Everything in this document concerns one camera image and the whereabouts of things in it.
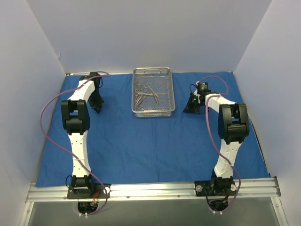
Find wire mesh instrument tray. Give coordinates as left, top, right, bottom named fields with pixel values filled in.
left=131, top=67, right=175, bottom=117

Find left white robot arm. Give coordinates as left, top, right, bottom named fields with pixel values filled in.
left=61, top=72, right=104, bottom=197

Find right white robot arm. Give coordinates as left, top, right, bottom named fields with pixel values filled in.
left=183, top=81, right=250, bottom=194

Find steel surgical scissors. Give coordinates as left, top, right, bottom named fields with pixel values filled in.
left=134, top=82, right=153, bottom=97

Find steel forceps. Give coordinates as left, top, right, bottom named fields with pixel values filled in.
left=135, top=93, right=144, bottom=105

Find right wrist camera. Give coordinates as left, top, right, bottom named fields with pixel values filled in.
left=195, top=81, right=210, bottom=94

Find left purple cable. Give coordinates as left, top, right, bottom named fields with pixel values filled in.
left=40, top=71, right=111, bottom=215

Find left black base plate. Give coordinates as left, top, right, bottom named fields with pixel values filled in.
left=67, top=184, right=111, bottom=199

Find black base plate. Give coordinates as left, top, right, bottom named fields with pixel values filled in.
left=67, top=184, right=111, bottom=199
left=194, top=180, right=237, bottom=197

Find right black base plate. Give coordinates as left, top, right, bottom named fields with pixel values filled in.
left=194, top=180, right=237, bottom=197

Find front aluminium rail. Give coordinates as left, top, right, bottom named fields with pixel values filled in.
left=26, top=178, right=281, bottom=202

